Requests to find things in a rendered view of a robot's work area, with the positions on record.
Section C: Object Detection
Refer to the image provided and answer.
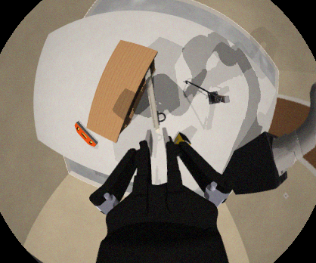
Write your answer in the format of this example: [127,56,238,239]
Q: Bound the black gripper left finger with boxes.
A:
[89,129,153,218]

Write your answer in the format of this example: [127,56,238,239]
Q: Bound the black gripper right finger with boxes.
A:
[162,127,234,216]

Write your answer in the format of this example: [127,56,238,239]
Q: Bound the yellow tape measure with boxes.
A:
[174,132,191,145]

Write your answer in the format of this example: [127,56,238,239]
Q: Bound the orange spirit level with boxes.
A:
[75,122,97,147]

